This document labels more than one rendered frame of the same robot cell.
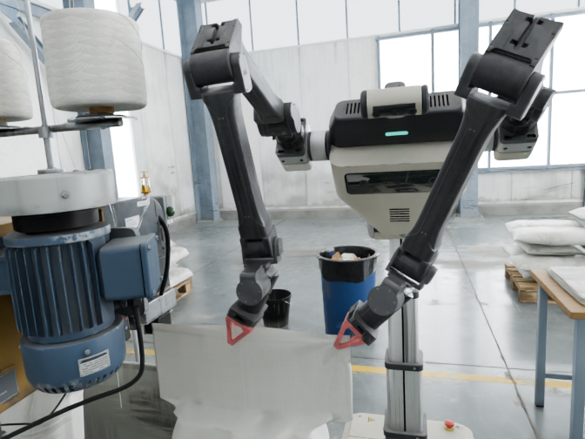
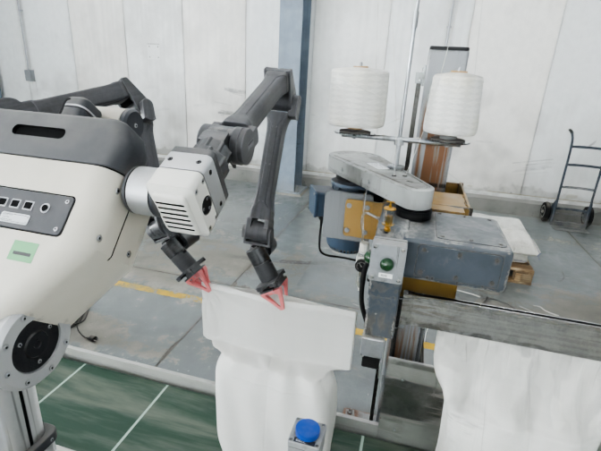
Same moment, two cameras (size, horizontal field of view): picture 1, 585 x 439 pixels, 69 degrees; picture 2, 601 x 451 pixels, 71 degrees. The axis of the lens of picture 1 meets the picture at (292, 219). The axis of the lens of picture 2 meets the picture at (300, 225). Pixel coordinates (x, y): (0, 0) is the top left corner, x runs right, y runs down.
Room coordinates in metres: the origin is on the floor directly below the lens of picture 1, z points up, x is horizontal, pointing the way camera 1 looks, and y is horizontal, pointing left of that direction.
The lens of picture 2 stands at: (2.05, 0.16, 1.67)
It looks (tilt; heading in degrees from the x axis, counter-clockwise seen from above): 20 degrees down; 178
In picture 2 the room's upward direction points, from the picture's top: 3 degrees clockwise
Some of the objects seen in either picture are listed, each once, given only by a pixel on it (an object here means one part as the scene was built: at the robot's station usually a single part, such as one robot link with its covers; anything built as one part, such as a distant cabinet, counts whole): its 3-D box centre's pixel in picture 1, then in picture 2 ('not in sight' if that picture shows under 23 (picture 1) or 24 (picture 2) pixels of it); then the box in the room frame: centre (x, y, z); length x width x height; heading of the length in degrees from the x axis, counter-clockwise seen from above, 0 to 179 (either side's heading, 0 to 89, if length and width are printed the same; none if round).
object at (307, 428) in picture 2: not in sight; (307, 431); (1.26, 0.23, 0.84); 0.06 x 0.06 x 0.02
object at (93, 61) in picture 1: (96, 65); (358, 97); (0.81, 0.34, 1.61); 0.17 x 0.17 x 0.17
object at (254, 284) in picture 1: (258, 268); (261, 240); (0.88, 0.08, 1.19); 0.11 x 0.09 x 0.12; 165
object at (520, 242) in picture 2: not in sight; (497, 239); (-1.51, 2.08, 0.32); 0.66 x 0.43 x 0.15; 72
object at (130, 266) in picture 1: (133, 273); (321, 204); (0.68, 0.27, 1.25); 0.10 x 0.08 x 0.12; 9
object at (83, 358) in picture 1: (70, 303); (350, 215); (0.66, 0.37, 1.21); 0.15 x 0.15 x 0.25
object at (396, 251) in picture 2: (158, 212); (387, 259); (1.20, 0.38, 1.28); 0.08 x 0.05 x 0.09; 74
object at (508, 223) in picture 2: not in sight; (491, 225); (-1.92, 2.20, 0.32); 0.68 x 0.45 x 0.15; 74
